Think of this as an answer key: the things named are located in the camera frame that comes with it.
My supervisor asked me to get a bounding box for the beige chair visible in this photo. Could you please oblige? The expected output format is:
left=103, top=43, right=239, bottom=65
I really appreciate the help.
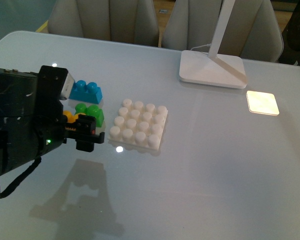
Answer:
left=47, top=0, right=160, bottom=47
left=161, top=0, right=284, bottom=63

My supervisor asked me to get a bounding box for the white desk lamp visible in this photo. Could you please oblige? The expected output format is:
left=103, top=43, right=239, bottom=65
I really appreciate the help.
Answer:
left=179, top=0, right=248, bottom=89

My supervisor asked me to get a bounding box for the beige right chair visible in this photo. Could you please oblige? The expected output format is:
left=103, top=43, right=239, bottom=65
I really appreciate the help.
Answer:
left=161, top=0, right=284, bottom=63

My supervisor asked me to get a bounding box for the white lamp cable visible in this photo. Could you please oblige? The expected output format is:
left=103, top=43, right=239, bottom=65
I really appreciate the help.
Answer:
left=189, top=43, right=211, bottom=52

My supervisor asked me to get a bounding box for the blue three-stud toy block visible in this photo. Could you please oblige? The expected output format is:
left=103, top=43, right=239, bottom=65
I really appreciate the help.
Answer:
left=69, top=80, right=103, bottom=104

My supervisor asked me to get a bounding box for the beige left chair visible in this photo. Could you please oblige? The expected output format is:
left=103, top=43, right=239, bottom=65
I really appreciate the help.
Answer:
left=47, top=0, right=160, bottom=47

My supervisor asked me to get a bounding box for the yellow two-stud toy block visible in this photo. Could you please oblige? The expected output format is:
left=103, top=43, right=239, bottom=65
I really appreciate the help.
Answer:
left=63, top=110, right=86, bottom=124

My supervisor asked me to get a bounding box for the green two-stud toy block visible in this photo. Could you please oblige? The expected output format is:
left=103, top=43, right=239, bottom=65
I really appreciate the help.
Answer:
left=75, top=103, right=105, bottom=128

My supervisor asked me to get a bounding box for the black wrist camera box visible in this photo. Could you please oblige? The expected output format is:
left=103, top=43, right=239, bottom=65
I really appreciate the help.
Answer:
left=37, top=65, right=75, bottom=101

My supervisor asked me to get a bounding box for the white studded base plate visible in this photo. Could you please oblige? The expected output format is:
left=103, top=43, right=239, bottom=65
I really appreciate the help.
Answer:
left=108, top=98, right=168, bottom=151

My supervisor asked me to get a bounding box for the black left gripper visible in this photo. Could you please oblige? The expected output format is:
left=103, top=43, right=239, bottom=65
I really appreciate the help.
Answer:
left=0, top=68, right=105, bottom=175

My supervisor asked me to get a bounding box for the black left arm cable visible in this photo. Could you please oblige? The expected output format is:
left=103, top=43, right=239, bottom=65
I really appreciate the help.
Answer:
left=0, top=156, right=43, bottom=200

